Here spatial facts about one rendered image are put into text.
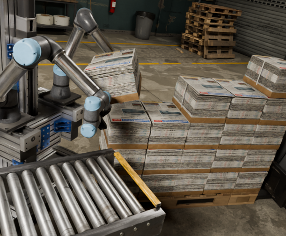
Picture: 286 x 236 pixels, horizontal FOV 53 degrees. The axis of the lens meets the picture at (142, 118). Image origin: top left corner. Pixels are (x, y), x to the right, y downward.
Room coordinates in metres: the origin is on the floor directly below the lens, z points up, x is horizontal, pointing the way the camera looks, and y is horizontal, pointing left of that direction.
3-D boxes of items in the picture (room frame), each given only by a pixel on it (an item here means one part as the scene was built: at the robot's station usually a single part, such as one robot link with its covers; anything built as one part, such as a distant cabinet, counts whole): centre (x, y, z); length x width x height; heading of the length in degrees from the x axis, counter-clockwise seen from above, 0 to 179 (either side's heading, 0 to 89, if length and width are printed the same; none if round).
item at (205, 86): (2.07, -0.42, 1.06); 0.37 x 0.29 x 0.01; 20
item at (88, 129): (1.25, 0.25, 1.00); 0.11 x 0.08 x 0.09; 1
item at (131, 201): (1.13, 0.06, 0.77); 0.47 x 0.05 x 0.05; 36
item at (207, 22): (8.75, -1.44, 0.65); 1.33 x 0.94 x 1.30; 130
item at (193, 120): (2.08, -0.41, 0.86); 0.38 x 0.29 x 0.04; 20
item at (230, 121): (2.18, -0.69, 0.86); 0.38 x 0.29 x 0.04; 20
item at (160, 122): (2.04, -0.29, 0.42); 1.17 x 0.39 x 0.83; 109
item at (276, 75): (2.28, -0.97, 0.65); 0.39 x 0.30 x 1.29; 19
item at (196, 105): (2.09, -0.41, 0.95); 0.38 x 0.29 x 0.23; 20
